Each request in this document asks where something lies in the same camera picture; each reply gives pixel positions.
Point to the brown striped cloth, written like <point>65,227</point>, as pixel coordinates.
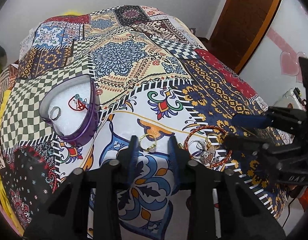
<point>6,80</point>

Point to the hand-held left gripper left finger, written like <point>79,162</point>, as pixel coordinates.
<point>133,151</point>

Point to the patterned patchwork tablecloth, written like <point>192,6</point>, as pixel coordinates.
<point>119,55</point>

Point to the silver jewelry cluster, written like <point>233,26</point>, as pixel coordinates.
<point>209,158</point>

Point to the white appliance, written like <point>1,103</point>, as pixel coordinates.
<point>286,102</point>

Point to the purple heart-shaped jewelry box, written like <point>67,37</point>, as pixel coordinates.
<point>66,127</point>

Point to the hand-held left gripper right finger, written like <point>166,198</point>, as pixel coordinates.
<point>174,152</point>

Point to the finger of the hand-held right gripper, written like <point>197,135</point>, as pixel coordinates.
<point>240,143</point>
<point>248,121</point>

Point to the brown wooden door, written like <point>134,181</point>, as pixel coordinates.
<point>243,17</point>

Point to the pink heart wall sticker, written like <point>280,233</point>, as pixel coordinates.
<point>290,62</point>

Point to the red braided bangle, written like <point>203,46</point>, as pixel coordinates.
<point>193,132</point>

